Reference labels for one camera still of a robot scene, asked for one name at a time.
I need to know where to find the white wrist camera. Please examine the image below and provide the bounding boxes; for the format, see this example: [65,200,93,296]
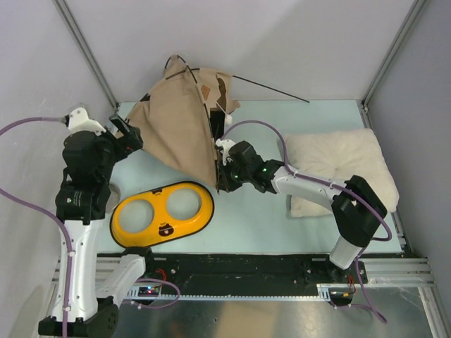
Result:
[215,139,235,166]
[63,105,106,135]

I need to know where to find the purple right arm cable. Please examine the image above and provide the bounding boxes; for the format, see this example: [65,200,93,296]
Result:
[221,120,392,324]

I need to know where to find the beige fabric pet tent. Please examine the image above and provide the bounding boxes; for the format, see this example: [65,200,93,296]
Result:
[126,54,240,187]

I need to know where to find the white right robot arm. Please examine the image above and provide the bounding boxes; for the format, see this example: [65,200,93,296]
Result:
[215,139,388,282]

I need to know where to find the left aluminium frame post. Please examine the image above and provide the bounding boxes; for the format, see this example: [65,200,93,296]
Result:
[52,0,119,111]

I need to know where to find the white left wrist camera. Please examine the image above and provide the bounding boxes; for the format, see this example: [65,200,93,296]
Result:
[63,105,106,135]

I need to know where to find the black tent pole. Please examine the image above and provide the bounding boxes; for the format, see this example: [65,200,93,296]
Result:
[164,54,240,188]
[232,75,310,104]

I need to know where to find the cream fluffy cushion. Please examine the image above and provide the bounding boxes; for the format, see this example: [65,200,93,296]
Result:
[284,128,400,213]

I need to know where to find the black tent pole back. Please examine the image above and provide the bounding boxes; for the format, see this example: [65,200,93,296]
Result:
[232,75,310,104]

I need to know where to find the right aluminium frame post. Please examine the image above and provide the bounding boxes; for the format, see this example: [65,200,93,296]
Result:
[361,0,430,107]

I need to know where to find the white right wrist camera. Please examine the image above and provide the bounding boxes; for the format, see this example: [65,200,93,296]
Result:
[215,139,235,166]

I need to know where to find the aluminium frame post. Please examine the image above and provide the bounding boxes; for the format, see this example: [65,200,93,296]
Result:
[52,0,119,111]
[361,0,430,107]

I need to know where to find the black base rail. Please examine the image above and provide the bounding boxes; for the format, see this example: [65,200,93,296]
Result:
[140,252,339,297]

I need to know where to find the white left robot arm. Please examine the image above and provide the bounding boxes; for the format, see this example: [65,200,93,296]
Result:
[38,113,156,337]

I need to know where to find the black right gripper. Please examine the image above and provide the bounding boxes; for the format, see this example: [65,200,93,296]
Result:
[217,157,252,193]

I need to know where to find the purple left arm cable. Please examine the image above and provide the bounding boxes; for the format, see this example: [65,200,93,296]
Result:
[0,115,75,338]

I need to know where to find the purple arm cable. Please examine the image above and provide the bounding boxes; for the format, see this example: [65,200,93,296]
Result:
[221,120,392,324]
[0,115,75,338]

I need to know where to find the yellow double bowl holder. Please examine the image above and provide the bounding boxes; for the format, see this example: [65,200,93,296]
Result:
[109,181,215,248]

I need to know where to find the white pompom toy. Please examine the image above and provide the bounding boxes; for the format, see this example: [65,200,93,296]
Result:
[224,114,233,127]

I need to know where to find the black tent pole front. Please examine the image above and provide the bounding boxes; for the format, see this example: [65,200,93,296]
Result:
[164,54,240,188]

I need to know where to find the small circuit board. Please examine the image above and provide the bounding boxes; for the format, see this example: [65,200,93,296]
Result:
[138,285,161,297]

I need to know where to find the steel pet bowl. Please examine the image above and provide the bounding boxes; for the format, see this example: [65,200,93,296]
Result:
[106,182,121,213]

